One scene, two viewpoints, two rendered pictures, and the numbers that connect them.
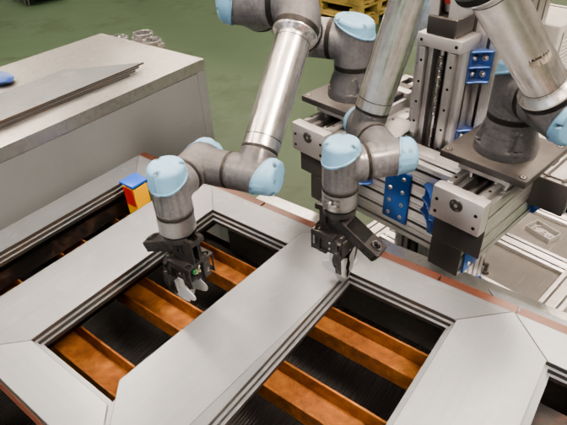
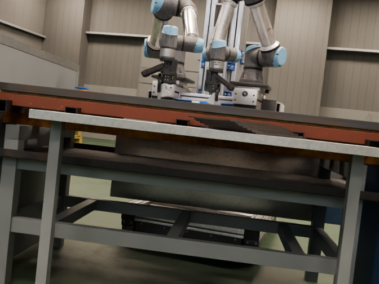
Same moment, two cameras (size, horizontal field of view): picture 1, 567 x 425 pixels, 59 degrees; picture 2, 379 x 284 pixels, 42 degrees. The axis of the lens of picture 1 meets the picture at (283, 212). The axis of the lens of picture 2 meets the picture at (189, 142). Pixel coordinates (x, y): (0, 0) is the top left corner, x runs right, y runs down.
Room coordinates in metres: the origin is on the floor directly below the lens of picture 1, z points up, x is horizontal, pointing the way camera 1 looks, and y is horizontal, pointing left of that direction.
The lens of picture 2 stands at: (-1.23, 1.41, 0.76)
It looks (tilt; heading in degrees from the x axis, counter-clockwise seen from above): 2 degrees down; 326
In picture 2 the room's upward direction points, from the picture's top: 6 degrees clockwise
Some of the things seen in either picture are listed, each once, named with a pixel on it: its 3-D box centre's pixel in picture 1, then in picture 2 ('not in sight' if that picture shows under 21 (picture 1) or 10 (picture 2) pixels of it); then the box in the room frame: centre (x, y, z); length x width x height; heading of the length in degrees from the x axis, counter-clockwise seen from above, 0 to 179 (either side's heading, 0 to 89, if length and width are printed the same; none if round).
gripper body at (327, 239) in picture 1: (336, 226); (213, 81); (0.86, -0.11, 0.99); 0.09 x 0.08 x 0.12; 51
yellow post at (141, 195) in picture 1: (141, 209); not in sight; (1.27, 0.44, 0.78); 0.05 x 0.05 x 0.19; 51
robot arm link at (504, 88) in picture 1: (522, 84); (255, 57); (1.08, -0.56, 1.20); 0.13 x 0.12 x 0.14; 11
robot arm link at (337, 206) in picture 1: (338, 197); (216, 66); (0.86, -0.12, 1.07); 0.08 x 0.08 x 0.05
